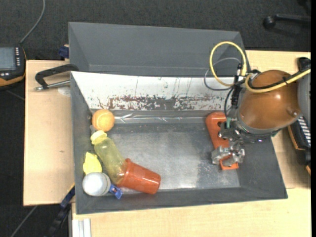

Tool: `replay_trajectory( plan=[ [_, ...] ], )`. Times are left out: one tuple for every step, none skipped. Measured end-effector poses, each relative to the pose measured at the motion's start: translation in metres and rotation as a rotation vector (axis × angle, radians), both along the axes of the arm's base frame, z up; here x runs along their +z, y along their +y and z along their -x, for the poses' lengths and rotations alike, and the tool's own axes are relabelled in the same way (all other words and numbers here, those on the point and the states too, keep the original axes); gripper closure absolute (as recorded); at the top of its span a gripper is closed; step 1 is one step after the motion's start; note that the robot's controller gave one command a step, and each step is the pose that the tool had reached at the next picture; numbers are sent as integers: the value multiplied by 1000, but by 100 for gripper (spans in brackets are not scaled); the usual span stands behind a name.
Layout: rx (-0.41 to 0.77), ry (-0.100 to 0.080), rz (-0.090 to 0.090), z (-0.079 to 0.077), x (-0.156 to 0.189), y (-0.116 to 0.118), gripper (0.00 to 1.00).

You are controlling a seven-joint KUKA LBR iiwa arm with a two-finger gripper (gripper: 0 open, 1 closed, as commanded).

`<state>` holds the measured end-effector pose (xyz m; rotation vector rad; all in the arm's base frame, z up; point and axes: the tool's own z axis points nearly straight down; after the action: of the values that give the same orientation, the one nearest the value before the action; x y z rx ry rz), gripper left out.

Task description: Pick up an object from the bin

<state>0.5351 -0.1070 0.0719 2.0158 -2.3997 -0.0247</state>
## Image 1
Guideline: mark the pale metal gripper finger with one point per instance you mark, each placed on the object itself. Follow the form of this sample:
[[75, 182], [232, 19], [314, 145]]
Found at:
[[238, 155], [220, 155]]

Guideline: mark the orange ball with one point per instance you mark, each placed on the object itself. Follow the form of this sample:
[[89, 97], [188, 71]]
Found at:
[[103, 120]]

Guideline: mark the yellow plastic bottle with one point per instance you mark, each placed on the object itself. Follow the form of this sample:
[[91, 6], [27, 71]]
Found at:
[[108, 154]]

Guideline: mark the grey metal bin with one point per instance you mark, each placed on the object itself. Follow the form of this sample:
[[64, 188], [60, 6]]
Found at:
[[158, 48]]

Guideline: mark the small blue toy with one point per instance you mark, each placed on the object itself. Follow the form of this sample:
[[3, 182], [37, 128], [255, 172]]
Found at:
[[117, 192]]

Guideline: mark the orange block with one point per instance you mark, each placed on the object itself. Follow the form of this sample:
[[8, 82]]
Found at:
[[213, 130]]

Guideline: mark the white and grey ball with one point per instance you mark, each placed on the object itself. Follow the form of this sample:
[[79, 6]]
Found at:
[[95, 184]]

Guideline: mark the orange plastic cup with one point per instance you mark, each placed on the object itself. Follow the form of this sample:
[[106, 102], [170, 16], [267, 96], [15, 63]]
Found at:
[[140, 178]]

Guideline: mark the yellow toy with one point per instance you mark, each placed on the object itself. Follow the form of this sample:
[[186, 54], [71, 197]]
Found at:
[[91, 164]]

